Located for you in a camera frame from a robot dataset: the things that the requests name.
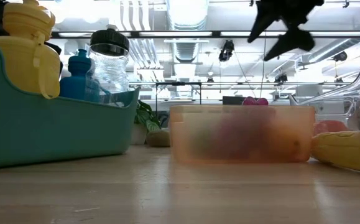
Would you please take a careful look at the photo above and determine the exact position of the black aluminium rig frame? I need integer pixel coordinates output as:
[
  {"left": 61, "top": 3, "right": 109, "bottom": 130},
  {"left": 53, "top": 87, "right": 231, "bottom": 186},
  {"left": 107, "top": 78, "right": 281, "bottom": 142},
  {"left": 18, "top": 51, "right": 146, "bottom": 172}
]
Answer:
[{"left": 50, "top": 30, "right": 360, "bottom": 40}]

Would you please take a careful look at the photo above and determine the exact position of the clear bottle black cap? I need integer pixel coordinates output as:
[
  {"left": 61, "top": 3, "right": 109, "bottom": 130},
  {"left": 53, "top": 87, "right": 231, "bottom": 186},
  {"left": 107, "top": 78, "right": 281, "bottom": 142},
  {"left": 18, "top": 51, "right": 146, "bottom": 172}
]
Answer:
[{"left": 85, "top": 24, "right": 131, "bottom": 105}]

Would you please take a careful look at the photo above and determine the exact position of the silver ventilation duct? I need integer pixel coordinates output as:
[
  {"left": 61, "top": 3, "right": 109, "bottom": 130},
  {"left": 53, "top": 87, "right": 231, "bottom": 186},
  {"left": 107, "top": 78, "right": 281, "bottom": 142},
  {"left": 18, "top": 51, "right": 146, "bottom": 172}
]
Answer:
[{"left": 166, "top": 0, "right": 211, "bottom": 63}]

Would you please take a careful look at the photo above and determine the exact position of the brown kiwi fruit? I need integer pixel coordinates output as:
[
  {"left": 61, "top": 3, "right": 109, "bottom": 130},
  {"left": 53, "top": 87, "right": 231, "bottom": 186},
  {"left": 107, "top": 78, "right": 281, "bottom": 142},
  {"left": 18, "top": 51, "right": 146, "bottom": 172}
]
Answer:
[{"left": 145, "top": 129, "right": 171, "bottom": 148}]

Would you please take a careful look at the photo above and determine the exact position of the teal plastic bin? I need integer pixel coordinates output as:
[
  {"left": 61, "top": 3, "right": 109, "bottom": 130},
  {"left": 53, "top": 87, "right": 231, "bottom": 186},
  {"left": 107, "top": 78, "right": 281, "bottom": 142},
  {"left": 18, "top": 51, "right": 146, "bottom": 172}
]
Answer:
[{"left": 0, "top": 33, "right": 141, "bottom": 170}]

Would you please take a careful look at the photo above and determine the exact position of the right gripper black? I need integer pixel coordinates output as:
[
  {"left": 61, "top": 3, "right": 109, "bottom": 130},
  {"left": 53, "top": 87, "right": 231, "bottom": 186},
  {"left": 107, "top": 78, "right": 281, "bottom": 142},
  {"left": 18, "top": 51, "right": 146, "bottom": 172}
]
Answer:
[{"left": 247, "top": 0, "right": 325, "bottom": 62}]

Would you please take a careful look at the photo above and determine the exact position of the yellow toy banana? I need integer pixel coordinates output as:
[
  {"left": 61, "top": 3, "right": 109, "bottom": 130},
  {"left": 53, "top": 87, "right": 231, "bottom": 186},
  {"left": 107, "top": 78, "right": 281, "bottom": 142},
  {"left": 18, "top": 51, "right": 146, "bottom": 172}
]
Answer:
[{"left": 310, "top": 129, "right": 360, "bottom": 174}]

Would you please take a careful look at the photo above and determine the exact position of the yellow plastic bottle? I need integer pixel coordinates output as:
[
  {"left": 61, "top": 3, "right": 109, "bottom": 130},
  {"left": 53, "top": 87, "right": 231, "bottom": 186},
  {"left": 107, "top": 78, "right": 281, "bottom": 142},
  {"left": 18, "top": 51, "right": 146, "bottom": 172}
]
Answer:
[{"left": 0, "top": 0, "right": 62, "bottom": 100}]

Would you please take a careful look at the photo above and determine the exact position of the orange toy fruit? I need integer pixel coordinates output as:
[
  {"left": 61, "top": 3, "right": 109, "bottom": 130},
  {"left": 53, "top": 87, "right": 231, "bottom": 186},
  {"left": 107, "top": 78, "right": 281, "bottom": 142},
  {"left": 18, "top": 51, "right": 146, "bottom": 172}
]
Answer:
[{"left": 313, "top": 120, "right": 349, "bottom": 136}]

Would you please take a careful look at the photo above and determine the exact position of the black ceiling spotlight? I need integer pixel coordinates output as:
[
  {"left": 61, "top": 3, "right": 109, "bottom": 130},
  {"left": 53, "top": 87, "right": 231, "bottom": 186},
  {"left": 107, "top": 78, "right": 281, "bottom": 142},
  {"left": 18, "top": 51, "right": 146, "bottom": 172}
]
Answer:
[
  {"left": 218, "top": 39, "right": 235, "bottom": 62},
  {"left": 333, "top": 50, "right": 348, "bottom": 62},
  {"left": 274, "top": 73, "right": 288, "bottom": 85}
]

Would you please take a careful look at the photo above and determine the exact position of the blue plastic bottle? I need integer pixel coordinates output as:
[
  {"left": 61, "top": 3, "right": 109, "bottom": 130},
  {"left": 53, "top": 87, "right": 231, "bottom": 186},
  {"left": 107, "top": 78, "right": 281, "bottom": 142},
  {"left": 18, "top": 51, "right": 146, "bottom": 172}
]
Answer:
[{"left": 58, "top": 49, "right": 101, "bottom": 103}]

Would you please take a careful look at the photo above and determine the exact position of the red toy grape bunch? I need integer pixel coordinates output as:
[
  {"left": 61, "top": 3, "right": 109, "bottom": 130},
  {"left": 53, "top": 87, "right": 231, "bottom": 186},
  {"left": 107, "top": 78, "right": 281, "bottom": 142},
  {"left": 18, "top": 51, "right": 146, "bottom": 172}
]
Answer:
[{"left": 216, "top": 96, "right": 277, "bottom": 159}]

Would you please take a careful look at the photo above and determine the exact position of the green striped leaf plant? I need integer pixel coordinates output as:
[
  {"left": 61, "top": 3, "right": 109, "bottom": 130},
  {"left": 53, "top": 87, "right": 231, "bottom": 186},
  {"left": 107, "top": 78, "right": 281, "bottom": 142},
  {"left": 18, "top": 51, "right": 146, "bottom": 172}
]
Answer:
[{"left": 131, "top": 100, "right": 162, "bottom": 146}]

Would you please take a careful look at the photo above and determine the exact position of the orange translucent container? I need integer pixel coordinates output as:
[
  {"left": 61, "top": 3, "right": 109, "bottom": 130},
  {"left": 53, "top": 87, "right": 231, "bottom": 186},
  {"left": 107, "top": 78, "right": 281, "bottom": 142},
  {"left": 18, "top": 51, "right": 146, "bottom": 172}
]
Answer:
[{"left": 168, "top": 105, "right": 316, "bottom": 165}]

